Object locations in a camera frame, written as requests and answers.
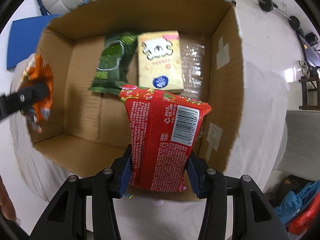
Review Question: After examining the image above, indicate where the orange snack bag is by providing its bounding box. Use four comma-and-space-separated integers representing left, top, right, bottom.
17, 54, 54, 133

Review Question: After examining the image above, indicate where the red snack packet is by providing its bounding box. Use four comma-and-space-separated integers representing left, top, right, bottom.
119, 85, 212, 192

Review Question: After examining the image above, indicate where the green Deeyeo wipes pack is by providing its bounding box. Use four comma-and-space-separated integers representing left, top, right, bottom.
88, 31, 137, 95

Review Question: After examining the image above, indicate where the yellow tissue pack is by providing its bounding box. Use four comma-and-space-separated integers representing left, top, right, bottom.
137, 30, 184, 94

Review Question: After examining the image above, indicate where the person's left hand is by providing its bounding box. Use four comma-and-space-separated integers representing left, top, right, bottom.
0, 177, 17, 222

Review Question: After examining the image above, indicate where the white tablecloth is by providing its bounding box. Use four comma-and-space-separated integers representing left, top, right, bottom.
10, 0, 290, 240

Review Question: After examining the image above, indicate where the open cardboard box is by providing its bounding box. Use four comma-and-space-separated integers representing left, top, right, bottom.
31, 0, 245, 202

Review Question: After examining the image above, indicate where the blue foam mat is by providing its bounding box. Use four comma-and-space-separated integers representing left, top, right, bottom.
7, 15, 59, 70

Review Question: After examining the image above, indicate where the blue plastic bag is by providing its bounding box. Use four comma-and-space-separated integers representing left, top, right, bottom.
274, 180, 319, 225

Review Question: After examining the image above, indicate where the grey padded chair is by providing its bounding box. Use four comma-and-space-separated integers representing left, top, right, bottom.
276, 110, 319, 181

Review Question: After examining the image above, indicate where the red plastic bag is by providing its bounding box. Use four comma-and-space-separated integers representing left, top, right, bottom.
288, 193, 320, 236

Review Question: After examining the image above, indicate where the dark wooden chair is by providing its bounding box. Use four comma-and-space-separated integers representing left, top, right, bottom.
299, 76, 320, 111

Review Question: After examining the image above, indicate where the black weight bench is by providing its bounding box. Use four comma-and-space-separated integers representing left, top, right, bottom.
296, 32, 319, 69

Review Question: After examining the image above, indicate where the dumbbell bar on floor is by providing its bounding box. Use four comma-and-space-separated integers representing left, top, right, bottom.
258, 0, 301, 30

